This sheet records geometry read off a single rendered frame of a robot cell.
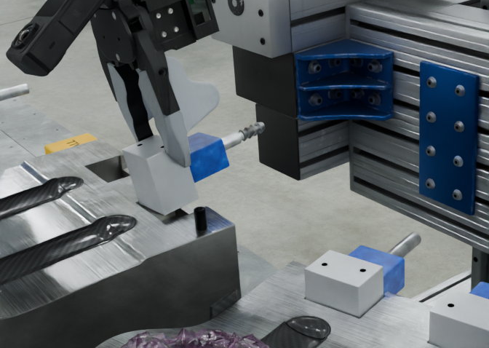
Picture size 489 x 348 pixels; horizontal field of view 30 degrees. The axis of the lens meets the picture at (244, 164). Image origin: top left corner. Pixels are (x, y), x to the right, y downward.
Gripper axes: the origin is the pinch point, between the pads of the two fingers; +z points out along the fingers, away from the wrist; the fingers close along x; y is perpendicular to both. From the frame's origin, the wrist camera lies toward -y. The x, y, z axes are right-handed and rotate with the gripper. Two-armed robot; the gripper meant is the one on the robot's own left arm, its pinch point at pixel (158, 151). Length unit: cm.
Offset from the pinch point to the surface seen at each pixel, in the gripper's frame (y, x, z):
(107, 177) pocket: -0.6, 13.5, 5.0
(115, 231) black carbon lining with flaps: -6.3, -0.4, 4.8
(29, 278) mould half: -15.0, -2.7, 4.0
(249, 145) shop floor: 115, 197, 84
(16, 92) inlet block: -2.4, 27.6, -3.3
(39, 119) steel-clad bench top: 7, 54, 7
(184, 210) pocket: 1.0, 1.0, 6.6
